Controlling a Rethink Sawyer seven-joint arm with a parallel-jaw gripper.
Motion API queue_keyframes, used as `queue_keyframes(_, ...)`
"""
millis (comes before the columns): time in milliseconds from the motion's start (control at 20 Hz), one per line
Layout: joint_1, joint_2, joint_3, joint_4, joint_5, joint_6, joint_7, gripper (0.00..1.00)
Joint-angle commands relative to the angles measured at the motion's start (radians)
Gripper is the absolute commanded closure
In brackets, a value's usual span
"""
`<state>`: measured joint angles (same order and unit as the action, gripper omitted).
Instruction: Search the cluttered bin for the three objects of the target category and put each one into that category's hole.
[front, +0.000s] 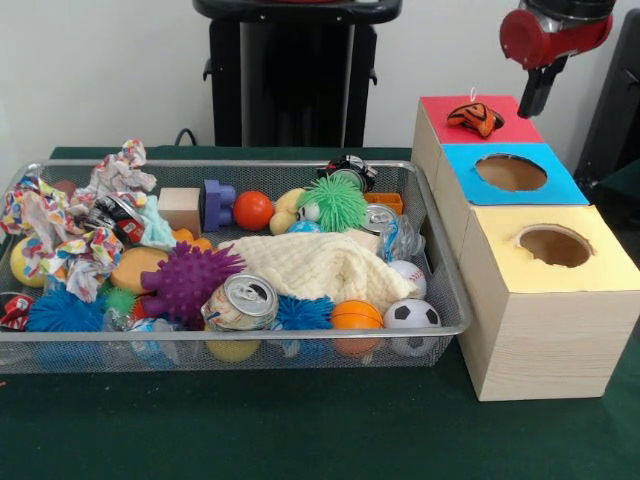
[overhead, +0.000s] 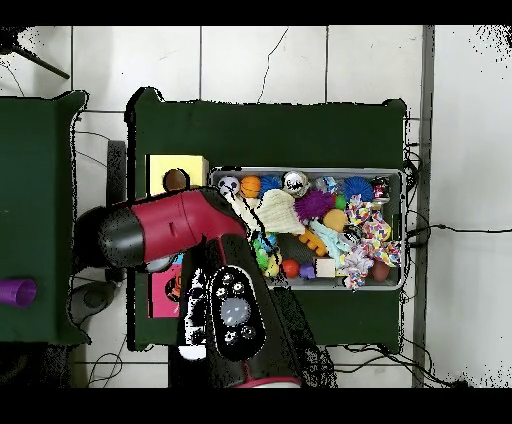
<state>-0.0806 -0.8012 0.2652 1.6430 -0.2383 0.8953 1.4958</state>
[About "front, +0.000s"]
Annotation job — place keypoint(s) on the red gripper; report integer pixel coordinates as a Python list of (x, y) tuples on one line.
[(540, 40)]

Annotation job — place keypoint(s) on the orange striped tiger toy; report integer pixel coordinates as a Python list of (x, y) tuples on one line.
[(476, 117)]

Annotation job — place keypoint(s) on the plain wooden cube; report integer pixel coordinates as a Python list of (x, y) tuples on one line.
[(181, 208)]

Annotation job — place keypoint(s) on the clear mesh bin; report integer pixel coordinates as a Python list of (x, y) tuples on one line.
[(455, 300)]

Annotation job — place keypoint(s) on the wooden box with three holes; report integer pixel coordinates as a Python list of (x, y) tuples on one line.
[(540, 340)]

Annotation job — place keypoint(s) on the black chair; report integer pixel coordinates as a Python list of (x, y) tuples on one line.
[(620, 110)]

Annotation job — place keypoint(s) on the green fuzzy toy with eyes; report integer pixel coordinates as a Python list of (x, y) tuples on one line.
[(338, 205)]

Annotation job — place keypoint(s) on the small soccer ball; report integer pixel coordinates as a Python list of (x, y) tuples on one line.
[(413, 315)]

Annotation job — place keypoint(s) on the cream knitted cloth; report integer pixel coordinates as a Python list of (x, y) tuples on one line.
[(320, 268)]

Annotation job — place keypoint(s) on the small orange basketball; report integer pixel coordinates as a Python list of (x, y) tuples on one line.
[(357, 315)]

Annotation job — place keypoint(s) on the small red ball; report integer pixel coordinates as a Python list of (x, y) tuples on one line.
[(254, 210)]

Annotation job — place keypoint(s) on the crushed silver can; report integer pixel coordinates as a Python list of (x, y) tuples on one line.
[(245, 300)]

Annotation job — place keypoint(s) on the purple spiky ball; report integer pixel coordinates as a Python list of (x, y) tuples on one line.
[(190, 282)]

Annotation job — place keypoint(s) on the colourful patterned cloth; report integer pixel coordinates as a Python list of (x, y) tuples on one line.
[(70, 235)]

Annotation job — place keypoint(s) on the blue spiky ball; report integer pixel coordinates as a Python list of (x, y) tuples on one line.
[(68, 310)]

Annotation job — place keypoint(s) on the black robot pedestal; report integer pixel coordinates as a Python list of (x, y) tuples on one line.
[(290, 80)]

